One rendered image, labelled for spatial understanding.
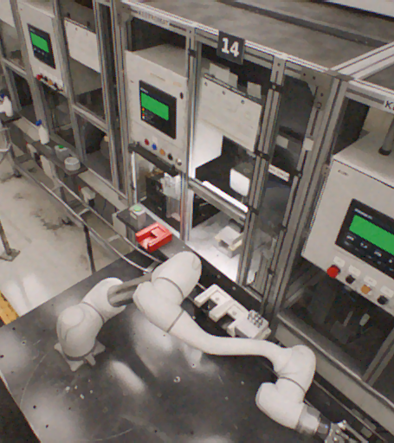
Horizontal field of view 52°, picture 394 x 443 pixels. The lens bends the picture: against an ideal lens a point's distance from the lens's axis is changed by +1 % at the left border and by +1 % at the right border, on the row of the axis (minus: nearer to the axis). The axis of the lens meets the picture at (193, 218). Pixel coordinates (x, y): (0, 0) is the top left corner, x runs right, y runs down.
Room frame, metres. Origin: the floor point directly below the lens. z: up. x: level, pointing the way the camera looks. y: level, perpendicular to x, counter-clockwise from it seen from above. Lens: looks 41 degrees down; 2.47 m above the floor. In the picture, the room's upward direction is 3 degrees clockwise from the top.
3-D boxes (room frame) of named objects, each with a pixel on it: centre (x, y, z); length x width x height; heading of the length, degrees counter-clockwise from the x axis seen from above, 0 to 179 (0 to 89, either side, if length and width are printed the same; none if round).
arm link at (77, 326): (1.05, 0.51, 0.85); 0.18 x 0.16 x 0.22; 153
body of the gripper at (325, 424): (0.56, -0.49, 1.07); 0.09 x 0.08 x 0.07; 61
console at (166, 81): (1.82, 0.13, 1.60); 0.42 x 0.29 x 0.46; 46
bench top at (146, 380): (0.92, 0.11, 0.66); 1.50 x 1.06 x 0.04; 46
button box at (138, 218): (1.72, 0.31, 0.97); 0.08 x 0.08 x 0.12; 46
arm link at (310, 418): (0.60, -0.43, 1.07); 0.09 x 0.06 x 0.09; 151
